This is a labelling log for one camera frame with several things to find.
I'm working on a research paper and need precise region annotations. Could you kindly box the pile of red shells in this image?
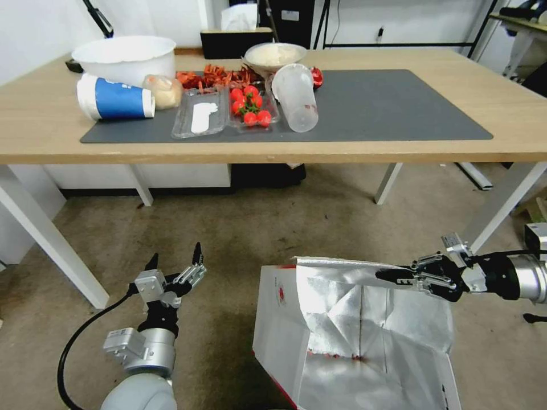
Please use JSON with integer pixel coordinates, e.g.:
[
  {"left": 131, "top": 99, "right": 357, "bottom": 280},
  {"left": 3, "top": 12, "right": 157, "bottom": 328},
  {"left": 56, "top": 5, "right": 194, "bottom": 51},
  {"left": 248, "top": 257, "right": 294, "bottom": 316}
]
[{"left": 175, "top": 63, "right": 268, "bottom": 93}]

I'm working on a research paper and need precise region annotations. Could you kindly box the empty clear plastic clamshell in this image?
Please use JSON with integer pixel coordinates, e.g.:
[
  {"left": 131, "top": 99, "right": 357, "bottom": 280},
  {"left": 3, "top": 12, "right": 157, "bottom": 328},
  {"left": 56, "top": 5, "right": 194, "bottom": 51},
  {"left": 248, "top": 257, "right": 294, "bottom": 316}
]
[{"left": 170, "top": 87, "right": 230, "bottom": 140}]

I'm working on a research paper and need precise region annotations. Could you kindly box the metal bowl with rice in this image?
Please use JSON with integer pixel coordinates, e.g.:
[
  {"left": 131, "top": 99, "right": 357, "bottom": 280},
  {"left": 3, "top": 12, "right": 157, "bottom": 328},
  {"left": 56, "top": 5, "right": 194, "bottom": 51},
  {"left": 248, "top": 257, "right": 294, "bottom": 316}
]
[{"left": 244, "top": 42, "right": 308, "bottom": 74}]

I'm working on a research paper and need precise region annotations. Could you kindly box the background wooden table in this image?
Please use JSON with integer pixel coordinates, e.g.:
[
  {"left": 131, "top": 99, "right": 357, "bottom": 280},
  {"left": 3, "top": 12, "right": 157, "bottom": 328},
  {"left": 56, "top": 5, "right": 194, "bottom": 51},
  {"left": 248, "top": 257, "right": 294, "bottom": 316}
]
[{"left": 488, "top": 11, "right": 547, "bottom": 79}]

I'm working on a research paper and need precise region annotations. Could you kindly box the black and white box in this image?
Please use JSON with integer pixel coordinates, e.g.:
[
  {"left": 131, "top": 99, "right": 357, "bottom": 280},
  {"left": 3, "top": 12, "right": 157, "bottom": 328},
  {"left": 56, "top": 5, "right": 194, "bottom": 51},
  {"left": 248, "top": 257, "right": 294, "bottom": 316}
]
[{"left": 524, "top": 222, "right": 547, "bottom": 253}]

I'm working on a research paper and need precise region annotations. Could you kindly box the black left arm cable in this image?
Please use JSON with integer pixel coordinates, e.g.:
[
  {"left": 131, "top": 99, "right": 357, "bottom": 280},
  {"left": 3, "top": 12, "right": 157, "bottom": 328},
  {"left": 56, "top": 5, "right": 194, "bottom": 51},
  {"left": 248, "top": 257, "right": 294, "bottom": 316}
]
[{"left": 57, "top": 289, "right": 142, "bottom": 410}]

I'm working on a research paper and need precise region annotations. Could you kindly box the black stand pole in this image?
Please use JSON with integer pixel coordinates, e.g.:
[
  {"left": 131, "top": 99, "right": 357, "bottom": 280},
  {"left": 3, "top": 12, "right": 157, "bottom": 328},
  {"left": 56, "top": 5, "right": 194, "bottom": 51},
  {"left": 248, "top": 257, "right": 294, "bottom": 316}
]
[{"left": 82, "top": 0, "right": 115, "bottom": 40}]

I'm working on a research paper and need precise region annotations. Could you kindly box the dark grey table mat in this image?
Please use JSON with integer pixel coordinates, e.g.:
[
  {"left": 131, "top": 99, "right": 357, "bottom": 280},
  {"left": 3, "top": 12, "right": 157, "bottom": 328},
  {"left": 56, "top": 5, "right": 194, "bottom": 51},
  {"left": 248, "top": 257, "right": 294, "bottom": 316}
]
[{"left": 80, "top": 69, "right": 495, "bottom": 144}]

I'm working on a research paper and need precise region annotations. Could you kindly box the black metal frame rack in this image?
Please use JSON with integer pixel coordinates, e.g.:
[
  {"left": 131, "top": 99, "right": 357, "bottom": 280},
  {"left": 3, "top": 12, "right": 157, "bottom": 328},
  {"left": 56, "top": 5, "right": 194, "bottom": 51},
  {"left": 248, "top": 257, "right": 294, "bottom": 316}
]
[{"left": 315, "top": 0, "right": 501, "bottom": 60}]

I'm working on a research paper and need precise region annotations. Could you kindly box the black tissue box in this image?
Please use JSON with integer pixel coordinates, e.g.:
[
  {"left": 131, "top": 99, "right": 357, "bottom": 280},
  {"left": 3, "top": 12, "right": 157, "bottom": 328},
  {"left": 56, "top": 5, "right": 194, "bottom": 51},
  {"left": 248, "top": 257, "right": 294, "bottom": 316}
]
[{"left": 199, "top": 27, "right": 274, "bottom": 60}]

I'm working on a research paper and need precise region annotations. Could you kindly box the silver floor bar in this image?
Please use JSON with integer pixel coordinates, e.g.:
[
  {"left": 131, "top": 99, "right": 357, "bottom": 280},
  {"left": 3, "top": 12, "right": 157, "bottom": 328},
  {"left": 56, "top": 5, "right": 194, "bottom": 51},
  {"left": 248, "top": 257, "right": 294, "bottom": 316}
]
[{"left": 454, "top": 162, "right": 495, "bottom": 191}]

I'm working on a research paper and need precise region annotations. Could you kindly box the blue and white paper cup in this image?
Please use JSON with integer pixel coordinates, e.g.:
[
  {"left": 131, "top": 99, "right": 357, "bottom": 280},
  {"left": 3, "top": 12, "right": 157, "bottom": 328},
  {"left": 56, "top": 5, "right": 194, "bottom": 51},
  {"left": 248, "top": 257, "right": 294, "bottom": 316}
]
[{"left": 76, "top": 73, "right": 156, "bottom": 123}]

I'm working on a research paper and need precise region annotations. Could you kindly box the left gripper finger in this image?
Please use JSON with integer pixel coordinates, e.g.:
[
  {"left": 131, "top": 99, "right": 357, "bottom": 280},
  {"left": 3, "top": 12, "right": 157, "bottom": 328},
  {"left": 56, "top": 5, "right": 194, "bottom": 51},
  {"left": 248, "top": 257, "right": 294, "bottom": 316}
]
[
  {"left": 143, "top": 252, "right": 161, "bottom": 278},
  {"left": 164, "top": 242, "right": 207, "bottom": 301}
]

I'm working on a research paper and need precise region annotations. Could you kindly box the plastic bag with beige food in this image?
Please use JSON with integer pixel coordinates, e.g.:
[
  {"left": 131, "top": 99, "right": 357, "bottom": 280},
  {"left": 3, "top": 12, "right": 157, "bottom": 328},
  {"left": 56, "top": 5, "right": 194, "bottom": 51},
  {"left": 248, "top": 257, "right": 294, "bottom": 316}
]
[{"left": 143, "top": 73, "right": 184, "bottom": 112}]

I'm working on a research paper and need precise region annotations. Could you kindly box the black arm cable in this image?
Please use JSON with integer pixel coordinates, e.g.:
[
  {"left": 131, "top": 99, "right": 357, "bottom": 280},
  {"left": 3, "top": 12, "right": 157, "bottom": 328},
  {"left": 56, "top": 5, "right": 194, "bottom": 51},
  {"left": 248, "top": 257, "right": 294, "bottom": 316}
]
[
  {"left": 470, "top": 249, "right": 547, "bottom": 260},
  {"left": 57, "top": 289, "right": 142, "bottom": 410}
]

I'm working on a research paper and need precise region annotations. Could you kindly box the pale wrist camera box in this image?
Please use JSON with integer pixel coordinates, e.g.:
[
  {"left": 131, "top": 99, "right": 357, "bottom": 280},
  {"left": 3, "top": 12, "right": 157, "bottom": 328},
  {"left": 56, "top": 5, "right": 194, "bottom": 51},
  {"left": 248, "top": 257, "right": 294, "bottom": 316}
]
[
  {"left": 135, "top": 273, "right": 166, "bottom": 305},
  {"left": 440, "top": 232, "right": 475, "bottom": 269}
]

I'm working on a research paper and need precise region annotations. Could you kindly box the white low cabinet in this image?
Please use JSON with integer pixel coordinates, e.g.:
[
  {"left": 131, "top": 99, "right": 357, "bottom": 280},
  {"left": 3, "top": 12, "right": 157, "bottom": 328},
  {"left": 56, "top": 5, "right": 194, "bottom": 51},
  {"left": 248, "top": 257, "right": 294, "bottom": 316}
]
[{"left": 42, "top": 163, "right": 232, "bottom": 190}]

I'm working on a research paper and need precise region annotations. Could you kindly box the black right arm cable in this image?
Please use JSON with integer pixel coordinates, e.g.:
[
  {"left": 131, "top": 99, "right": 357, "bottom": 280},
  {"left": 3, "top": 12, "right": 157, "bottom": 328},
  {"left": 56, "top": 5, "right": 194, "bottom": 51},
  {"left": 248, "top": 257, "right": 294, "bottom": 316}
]
[{"left": 470, "top": 249, "right": 547, "bottom": 260}]

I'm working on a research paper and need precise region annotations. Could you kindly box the clear plastic drinking cup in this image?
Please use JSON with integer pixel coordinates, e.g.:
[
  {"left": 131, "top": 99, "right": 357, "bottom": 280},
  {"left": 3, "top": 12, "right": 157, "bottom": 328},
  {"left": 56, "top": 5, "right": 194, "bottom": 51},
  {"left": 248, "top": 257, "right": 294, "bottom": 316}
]
[{"left": 271, "top": 63, "right": 320, "bottom": 134}]

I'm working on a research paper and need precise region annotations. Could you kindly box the white foil-lined delivery bag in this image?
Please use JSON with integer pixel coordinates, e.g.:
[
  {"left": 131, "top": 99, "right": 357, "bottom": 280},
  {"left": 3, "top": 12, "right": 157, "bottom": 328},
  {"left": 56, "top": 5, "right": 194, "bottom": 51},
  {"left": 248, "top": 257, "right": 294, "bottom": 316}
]
[{"left": 251, "top": 255, "right": 464, "bottom": 410}]

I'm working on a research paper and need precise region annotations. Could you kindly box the large white bowl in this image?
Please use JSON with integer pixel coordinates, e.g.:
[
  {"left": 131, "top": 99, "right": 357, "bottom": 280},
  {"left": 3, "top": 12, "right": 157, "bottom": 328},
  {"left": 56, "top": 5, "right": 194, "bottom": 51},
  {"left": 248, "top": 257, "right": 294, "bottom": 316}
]
[{"left": 70, "top": 35, "right": 178, "bottom": 87}]

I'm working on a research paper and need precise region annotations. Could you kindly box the black cabinet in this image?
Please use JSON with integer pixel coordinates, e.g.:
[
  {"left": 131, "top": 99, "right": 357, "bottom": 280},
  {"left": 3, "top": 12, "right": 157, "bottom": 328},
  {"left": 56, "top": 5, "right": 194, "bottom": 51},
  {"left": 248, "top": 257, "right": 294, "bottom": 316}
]
[{"left": 264, "top": 0, "right": 318, "bottom": 50}]

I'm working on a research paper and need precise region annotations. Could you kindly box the wooden table with white legs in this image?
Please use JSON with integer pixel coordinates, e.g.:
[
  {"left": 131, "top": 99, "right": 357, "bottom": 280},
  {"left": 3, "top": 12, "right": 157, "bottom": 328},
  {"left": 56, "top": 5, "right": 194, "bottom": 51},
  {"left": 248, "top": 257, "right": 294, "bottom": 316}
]
[{"left": 0, "top": 47, "right": 547, "bottom": 309}]

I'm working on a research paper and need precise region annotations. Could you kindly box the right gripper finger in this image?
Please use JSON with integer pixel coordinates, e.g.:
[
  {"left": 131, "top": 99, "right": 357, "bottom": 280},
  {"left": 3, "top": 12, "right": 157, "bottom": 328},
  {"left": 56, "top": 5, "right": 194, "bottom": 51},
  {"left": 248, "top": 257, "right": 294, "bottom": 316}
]
[
  {"left": 375, "top": 252, "right": 450, "bottom": 282},
  {"left": 394, "top": 276, "right": 456, "bottom": 298}
]

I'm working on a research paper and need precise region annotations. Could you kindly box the black box under table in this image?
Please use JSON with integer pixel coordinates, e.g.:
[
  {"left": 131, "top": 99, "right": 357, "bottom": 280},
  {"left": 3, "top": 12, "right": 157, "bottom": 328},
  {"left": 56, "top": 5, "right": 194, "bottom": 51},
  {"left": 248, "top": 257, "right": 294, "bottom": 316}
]
[{"left": 230, "top": 162, "right": 307, "bottom": 196}]

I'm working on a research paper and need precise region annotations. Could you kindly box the clear plastic tomato tray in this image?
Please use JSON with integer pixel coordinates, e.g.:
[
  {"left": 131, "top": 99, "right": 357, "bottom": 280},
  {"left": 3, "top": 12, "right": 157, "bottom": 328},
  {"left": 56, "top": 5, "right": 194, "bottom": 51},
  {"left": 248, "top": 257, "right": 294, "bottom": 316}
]
[{"left": 226, "top": 83, "right": 281, "bottom": 134}]

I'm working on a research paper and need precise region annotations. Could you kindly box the white tissue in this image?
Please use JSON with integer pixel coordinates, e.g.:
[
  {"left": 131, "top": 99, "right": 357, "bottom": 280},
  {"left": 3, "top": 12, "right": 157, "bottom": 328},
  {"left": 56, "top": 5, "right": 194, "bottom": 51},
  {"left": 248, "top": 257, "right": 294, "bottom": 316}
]
[{"left": 220, "top": 6, "right": 258, "bottom": 32}]

